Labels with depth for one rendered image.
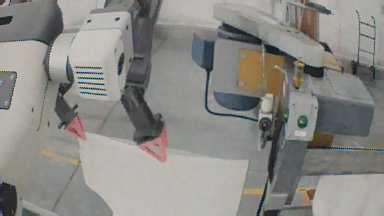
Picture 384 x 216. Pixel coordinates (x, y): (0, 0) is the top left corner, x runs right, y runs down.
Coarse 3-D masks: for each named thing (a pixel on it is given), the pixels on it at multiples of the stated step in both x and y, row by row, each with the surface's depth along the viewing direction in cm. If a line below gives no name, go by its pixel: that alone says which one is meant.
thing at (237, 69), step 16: (224, 48) 129; (240, 48) 129; (256, 48) 128; (224, 64) 131; (240, 64) 130; (256, 64) 129; (272, 64) 128; (224, 80) 133; (240, 80) 131; (256, 80) 131; (272, 80) 130; (256, 96) 134
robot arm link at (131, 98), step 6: (126, 90) 111; (132, 90) 110; (138, 90) 112; (126, 96) 110; (132, 96) 110; (138, 96) 111; (126, 102) 111; (132, 102) 111; (138, 102) 111; (126, 108) 112; (132, 108) 111
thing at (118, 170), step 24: (96, 144) 123; (120, 144) 119; (96, 168) 126; (120, 168) 123; (144, 168) 120; (168, 168) 118; (192, 168) 117; (216, 168) 116; (240, 168) 116; (120, 192) 127; (144, 192) 124; (168, 192) 121; (192, 192) 120; (216, 192) 119; (240, 192) 119
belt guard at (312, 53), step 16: (224, 16) 127; (240, 16) 120; (256, 16) 121; (272, 16) 128; (256, 32) 116; (272, 32) 109; (288, 32) 107; (288, 48) 105; (304, 48) 99; (320, 48) 98; (320, 64) 99
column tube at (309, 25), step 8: (296, 0) 128; (296, 8) 130; (296, 16) 131; (304, 16) 130; (312, 16) 129; (296, 24) 132; (304, 24) 131; (312, 24) 131; (304, 32) 133; (312, 32) 132; (296, 184) 156; (288, 192) 158; (288, 200) 160
